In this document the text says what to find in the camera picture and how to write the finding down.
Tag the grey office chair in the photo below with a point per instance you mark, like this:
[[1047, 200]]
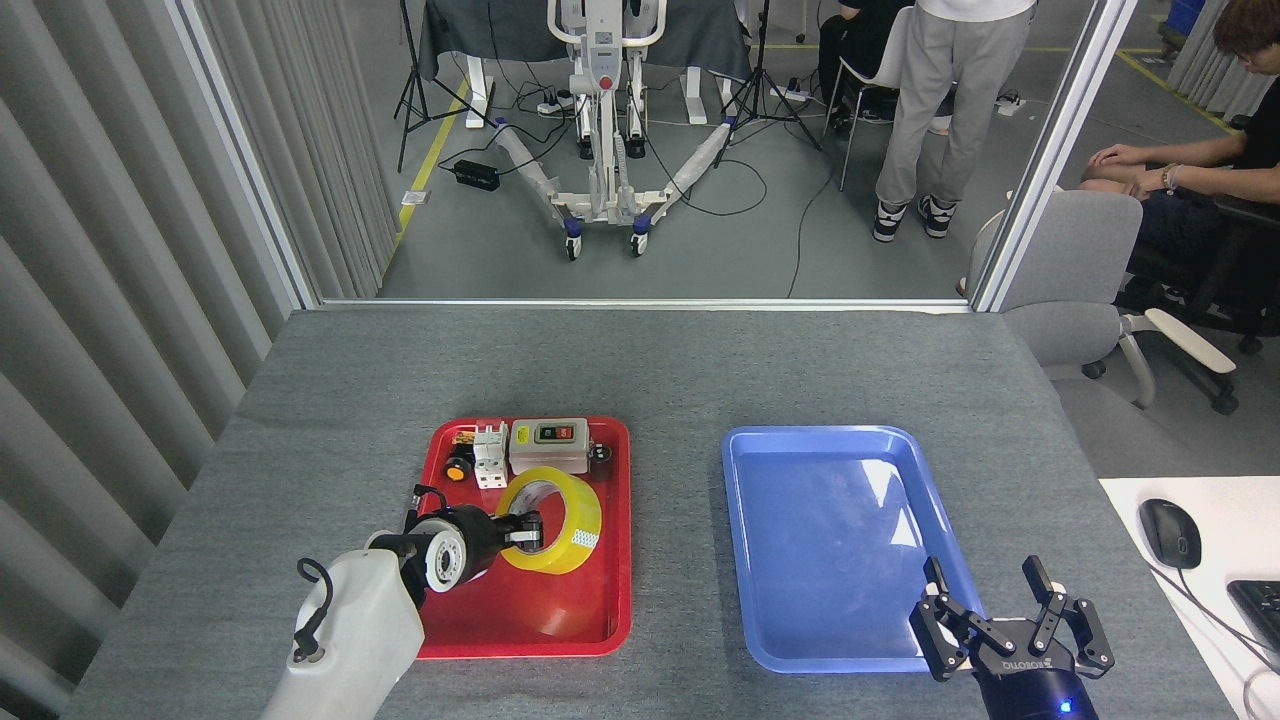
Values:
[[1080, 250]]

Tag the silver frame rail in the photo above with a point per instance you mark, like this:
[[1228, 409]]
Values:
[[640, 303]]

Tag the black orange push button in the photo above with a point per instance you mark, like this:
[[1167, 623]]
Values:
[[457, 470]]

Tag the silver frame post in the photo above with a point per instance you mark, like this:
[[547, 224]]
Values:
[[1052, 150], [243, 150]]

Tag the white circuit breaker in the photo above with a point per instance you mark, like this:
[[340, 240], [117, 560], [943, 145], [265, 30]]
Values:
[[490, 465]]

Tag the black power adapter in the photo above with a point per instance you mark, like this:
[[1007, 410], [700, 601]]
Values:
[[476, 176]]

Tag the dark cylindrical knob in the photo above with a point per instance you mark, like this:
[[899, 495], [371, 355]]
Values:
[[600, 453]]

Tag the black keyboard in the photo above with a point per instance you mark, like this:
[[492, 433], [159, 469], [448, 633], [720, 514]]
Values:
[[1262, 612]]

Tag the yellow tape roll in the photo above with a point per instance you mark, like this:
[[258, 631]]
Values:
[[575, 545]]

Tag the table with dark cloth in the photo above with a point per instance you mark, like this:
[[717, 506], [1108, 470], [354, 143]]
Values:
[[470, 30]]

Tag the white plastic chair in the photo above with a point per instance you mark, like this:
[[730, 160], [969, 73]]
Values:
[[892, 65]]

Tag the white wheeled stand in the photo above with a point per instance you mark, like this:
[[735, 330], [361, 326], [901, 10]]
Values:
[[603, 60]]

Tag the white power strip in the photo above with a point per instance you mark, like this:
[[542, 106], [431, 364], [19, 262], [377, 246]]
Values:
[[556, 104], [797, 94], [1012, 102]]

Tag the black computer mouse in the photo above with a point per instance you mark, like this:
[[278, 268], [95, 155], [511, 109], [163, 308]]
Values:
[[1170, 535]]

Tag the blue bin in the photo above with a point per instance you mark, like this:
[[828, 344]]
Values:
[[1188, 12]]

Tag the blue plastic tray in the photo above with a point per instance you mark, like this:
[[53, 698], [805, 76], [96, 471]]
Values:
[[830, 560]]

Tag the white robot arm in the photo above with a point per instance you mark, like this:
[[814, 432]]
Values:
[[360, 640]]

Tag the red plastic tray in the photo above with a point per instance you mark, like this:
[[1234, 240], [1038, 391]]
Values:
[[560, 620]]

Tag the black office chair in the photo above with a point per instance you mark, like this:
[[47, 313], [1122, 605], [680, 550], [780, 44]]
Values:
[[1235, 270]]

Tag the grey two-button switch box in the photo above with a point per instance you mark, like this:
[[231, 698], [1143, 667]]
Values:
[[545, 450]]

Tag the small white floor box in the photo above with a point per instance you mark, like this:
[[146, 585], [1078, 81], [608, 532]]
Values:
[[416, 198]]

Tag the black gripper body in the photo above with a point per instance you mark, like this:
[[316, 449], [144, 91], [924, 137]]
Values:
[[1030, 685], [490, 540]]

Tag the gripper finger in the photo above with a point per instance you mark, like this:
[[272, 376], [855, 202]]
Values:
[[940, 640], [525, 535], [1085, 635]]

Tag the person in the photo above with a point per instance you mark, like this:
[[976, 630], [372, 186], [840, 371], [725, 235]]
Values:
[[1262, 150], [860, 40], [940, 125], [950, 80]]

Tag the grey pleated curtain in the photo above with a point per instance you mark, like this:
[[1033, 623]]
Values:
[[1195, 70], [100, 300], [320, 120]]

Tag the black tripod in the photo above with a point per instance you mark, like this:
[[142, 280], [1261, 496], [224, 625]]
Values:
[[408, 45], [765, 40]]

